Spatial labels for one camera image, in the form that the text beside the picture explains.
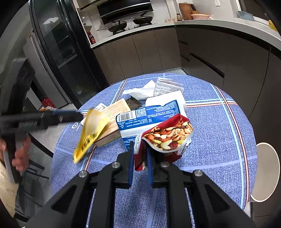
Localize red mixed nuts packet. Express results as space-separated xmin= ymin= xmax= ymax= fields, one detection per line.
xmin=134 ymin=113 xmax=195 ymax=171

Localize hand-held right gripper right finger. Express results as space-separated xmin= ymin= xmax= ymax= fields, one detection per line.
xmin=147 ymin=147 xmax=257 ymax=228

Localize small white printed wrapper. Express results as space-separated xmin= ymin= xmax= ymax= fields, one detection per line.
xmin=80 ymin=103 xmax=108 ymax=126

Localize dark brown wrapper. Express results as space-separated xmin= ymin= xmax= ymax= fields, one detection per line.
xmin=126 ymin=96 xmax=143 ymax=110

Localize red sauce bottle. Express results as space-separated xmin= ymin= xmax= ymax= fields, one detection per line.
xmin=87 ymin=31 xmax=97 ymax=45

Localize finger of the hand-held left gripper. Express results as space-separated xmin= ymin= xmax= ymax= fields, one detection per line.
xmin=51 ymin=110 xmax=78 ymax=115
xmin=49 ymin=112 xmax=88 ymax=126

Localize grey refrigerator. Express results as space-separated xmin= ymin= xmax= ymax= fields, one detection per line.
xmin=22 ymin=28 xmax=73 ymax=108

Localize yellow snack packet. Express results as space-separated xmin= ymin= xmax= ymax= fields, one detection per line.
xmin=73 ymin=109 xmax=110 ymax=163

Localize printed paper leaflet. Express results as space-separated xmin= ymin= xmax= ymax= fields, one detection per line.
xmin=153 ymin=77 xmax=184 ymax=97

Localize black wok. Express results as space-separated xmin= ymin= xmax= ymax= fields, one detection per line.
xmin=97 ymin=20 xmax=128 ymax=35
xmin=132 ymin=12 xmax=153 ymax=25

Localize red box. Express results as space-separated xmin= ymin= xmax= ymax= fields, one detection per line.
xmin=40 ymin=96 xmax=57 ymax=110

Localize person's left hand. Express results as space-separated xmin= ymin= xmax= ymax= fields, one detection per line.
xmin=0 ymin=135 xmax=31 ymax=172

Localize blue checked tablecloth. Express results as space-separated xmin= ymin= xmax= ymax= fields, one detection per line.
xmin=51 ymin=73 xmax=257 ymax=228

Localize black range hood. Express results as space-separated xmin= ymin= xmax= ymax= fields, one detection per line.
xmin=97 ymin=1 xmax=154 ymax=24

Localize white tissue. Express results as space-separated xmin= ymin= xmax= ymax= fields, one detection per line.
xmin=122 ymin=80 xmax=157 ymax=100

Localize white trash bin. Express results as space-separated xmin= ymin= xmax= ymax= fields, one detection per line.
xmin=250 ymin=142 xmax=280 ymax=202

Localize blue and white packet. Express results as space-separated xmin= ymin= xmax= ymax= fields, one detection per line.
xmin=116 ymin=90 xmax=187 ymax=152

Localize black gas cooktop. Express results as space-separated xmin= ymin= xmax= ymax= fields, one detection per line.
xmin=107 ymin=22 xmax=158 ymax=36

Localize tan cardboard box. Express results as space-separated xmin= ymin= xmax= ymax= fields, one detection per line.
xmin=93 ymin=99 xmax=132 ymax=147

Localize cream padded jacket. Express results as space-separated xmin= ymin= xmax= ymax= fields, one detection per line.
xmin=0 ymin=162 xmax=19 ymax=220

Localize pink bowl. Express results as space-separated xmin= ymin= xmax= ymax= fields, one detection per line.
xmin=191 ymin=13 xmax=211 ymax=21

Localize wooden cutting board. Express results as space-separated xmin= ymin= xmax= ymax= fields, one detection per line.
xmin=178 ymin=3 xmax=198 ymax=21

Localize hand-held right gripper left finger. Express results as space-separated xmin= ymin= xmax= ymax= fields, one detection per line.
xmin=25 ymin=141 xmax=135 ymax=228

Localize black glass door cabinet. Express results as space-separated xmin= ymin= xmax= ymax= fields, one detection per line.
xmin=28 ymin=0 xmax=110 ymax=108

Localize black chair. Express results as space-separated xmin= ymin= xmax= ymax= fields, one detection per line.
xmin=6 ymin=58 xmax=35 ymax=114

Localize kitchen counter with cabinets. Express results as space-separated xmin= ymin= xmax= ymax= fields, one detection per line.
xmin=90 ymin=19 xmax=281 ymax=143

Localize blue basin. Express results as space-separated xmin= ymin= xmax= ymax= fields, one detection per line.
xmin=237 ymin=11 xmax=254 ymax=22

